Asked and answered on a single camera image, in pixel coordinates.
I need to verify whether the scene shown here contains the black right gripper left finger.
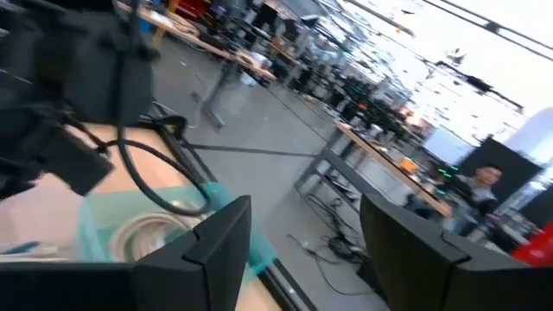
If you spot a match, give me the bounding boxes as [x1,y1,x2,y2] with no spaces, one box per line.
[0,194,252,311]

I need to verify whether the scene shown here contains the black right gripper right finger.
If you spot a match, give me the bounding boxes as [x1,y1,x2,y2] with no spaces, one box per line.
[360,194,553,311]

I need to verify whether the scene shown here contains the white cable coil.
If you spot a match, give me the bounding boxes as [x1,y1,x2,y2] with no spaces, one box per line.
[108,210,194,263]

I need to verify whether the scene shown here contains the teal translucent plastic bin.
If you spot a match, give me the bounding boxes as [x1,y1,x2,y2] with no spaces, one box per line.
[77,181,277,276]

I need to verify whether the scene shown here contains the person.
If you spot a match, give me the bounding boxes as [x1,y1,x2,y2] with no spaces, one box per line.
[440,163,505,237]

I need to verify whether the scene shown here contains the wood-top workbench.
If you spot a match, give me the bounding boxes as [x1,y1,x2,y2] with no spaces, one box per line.
[293,123,454,217]
[116,0,277,130]

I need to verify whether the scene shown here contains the black partition panel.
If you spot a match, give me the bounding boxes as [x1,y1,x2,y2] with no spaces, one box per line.
[457,136,543,204]

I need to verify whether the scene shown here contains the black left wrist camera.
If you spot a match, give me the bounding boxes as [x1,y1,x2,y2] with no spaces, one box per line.
[0,123,116,200]

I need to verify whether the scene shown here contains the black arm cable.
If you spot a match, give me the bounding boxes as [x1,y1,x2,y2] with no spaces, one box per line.
[116,0,213,217]

